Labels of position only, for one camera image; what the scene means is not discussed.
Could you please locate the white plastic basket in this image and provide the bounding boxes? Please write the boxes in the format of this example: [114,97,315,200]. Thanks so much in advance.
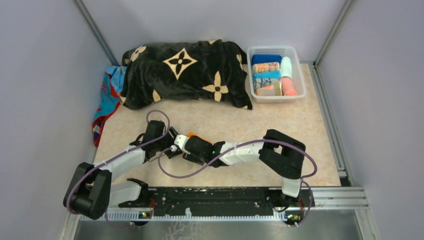
[247,46,307,104]

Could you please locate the grey patterned rolled towel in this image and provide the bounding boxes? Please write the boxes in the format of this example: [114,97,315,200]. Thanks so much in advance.
[252,77,281,90]

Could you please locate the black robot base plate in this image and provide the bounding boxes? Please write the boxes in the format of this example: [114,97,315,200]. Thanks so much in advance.
[118,187,314,217]

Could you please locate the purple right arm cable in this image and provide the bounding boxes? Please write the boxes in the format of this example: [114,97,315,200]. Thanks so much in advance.
[157,139,318,228]

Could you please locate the pink panda towel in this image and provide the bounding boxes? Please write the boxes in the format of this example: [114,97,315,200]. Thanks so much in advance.
[281,76,298,96]

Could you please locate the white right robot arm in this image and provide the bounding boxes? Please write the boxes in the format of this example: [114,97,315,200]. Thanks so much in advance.
[173,129,306,206]

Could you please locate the dark blue rolled towel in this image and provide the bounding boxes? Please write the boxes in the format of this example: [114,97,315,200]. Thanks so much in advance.
[251,54,283,65]

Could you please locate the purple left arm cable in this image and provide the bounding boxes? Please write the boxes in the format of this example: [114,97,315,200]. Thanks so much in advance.
[65,109,171,231]

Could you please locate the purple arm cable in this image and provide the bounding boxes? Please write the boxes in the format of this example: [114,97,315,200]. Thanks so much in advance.
[157,139,318,228]
[65,109,171,231]

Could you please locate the orange green rolled towel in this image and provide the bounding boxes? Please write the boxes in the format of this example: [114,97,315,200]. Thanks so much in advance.
[256,82,282,97]

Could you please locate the white slotted cable duct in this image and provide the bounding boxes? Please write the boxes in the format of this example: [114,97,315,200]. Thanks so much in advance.
[79,211,301,223]

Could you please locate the light blue rolled towel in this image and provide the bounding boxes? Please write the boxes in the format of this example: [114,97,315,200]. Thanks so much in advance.
[252,71,281,79]

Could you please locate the black floral blanket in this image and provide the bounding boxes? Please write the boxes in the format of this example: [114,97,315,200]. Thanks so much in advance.
[120,39,253,110]

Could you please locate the mint white rolled towel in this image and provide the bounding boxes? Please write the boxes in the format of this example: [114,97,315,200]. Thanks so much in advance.
[279,56,293,79]

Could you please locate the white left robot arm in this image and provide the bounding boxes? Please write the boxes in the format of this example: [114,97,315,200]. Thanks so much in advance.
[63,120,181,220]

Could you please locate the red blue patterned towel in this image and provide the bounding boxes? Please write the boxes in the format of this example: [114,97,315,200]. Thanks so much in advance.
[92,66,127,147]

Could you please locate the beige orange rolled towel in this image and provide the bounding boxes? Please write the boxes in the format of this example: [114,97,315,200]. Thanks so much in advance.
[251,61,280,74]

